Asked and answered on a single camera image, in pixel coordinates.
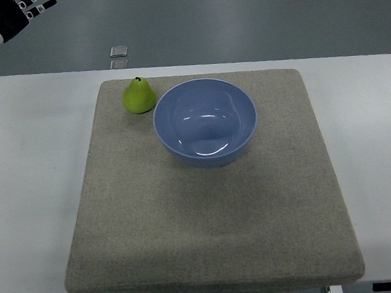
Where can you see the black lower finger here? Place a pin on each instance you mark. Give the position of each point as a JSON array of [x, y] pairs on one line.
[[37, 10]]

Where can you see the black upper finger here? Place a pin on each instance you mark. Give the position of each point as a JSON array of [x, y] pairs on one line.
[[33, 1]]

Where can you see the green pear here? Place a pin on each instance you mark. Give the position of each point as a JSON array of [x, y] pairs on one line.
[[139, 97]]

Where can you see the blue bowl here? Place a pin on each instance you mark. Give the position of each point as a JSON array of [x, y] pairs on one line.
[[205, 123]]

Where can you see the upper metal floor plate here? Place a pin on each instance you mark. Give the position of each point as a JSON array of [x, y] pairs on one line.
[[118, 51]]

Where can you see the metal floor plate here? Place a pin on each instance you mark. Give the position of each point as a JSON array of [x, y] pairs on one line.
[[119, 64], [118, 51]]

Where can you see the lower metal floor plate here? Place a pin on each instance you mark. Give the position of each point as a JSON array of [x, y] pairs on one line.
[[119, 64]]

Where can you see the grey fabric mat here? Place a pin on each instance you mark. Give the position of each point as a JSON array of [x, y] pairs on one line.
[[274, 219]]

